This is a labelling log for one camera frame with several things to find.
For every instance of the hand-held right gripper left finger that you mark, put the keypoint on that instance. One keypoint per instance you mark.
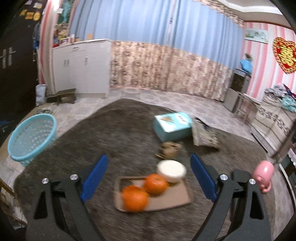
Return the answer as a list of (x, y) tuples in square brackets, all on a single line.
[(94, 178)]

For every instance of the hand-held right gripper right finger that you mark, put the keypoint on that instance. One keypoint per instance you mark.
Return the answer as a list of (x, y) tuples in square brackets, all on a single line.
[(203, 178)]

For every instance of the white round container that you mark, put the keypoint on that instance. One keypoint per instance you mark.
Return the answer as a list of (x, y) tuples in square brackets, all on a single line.
[(171, 171)]

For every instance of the patterned fabric bag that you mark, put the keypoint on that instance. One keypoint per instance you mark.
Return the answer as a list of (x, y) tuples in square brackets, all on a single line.
[(204, 136)]

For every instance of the small brown wooden toy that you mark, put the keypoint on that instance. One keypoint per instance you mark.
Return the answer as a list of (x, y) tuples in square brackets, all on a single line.
[(170, 149)]

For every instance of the orange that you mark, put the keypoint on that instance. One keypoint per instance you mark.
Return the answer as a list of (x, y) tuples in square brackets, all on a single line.
[(156, 184), (135, 198)]

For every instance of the teal plastic laundry basket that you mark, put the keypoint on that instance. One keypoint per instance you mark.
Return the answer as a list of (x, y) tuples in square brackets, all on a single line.
[(32, 139)]

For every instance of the brown phone case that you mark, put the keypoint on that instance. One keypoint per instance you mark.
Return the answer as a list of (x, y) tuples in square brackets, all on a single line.
[(171, 199)]

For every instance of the pink pig-shaped cup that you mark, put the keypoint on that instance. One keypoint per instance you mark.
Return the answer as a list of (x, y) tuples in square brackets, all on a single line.
[(263, 176)]

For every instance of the teal cardboard box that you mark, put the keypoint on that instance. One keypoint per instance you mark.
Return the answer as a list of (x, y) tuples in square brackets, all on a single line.
[(172, 126)]

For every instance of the small metal side table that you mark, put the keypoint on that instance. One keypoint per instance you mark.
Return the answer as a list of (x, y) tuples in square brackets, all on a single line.
[(245, 104)]

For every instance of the small wooden stool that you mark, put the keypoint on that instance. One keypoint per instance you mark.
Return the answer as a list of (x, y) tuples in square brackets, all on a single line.
[(64, 95)]

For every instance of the cloth-covered storage chest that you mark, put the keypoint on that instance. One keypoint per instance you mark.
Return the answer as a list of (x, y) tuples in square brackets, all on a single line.
[(272, 118)]

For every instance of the grey water dispenser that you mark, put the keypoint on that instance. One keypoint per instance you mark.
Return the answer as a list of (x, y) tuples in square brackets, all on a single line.
[(237, 90)]

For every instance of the white plastic bag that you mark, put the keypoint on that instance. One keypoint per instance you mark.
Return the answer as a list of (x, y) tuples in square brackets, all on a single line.
[(40, 95)]

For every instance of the white cabinet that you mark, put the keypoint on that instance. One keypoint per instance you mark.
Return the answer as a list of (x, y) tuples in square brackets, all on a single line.
[(90, 69)]

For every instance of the pile of clothes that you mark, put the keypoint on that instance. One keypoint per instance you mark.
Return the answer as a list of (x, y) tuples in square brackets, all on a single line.
[(283, 92)]

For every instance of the blue bottle cover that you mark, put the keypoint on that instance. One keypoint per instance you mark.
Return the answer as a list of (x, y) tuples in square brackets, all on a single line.
[(246, 66)]

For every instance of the small dried plant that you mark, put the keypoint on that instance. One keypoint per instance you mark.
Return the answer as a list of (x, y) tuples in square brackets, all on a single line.
[(248, 55)]

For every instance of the blue floral curtain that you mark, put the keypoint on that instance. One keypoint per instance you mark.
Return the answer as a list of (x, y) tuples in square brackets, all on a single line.
[(120, 34), (203, 46)]

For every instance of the dark door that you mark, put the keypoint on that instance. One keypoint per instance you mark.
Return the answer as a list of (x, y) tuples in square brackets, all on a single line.
[(16, 69)]

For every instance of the small white bottle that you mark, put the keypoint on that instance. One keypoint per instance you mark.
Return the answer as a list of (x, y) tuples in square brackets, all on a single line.
[(72, 38)]

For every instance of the small photo frame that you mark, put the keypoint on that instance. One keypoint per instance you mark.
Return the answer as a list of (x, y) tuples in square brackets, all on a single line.
[(63, 41)]

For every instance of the red heart wall decoration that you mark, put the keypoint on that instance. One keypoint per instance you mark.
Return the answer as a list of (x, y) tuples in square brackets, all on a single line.
[(285, 55)]

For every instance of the wide framed wall picture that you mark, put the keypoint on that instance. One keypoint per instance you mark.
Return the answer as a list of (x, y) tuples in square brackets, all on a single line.
[(256, 36)]

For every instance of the green wall poster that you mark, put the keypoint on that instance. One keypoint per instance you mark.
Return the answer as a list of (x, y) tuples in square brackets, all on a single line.
[(64, 14)]

